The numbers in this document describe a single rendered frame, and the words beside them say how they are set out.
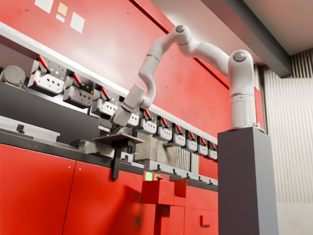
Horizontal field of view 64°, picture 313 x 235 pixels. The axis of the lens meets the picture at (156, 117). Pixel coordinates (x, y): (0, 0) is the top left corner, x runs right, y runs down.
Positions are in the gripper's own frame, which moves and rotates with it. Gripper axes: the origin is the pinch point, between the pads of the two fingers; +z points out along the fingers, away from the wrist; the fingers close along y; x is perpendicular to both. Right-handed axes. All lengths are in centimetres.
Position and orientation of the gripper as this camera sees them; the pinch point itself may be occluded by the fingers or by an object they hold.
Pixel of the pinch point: (112, 130)
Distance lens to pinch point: 154.4
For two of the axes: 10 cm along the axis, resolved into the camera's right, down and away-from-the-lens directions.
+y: -6.4, -3.1, -7.0
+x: 5.4, 4.7, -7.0
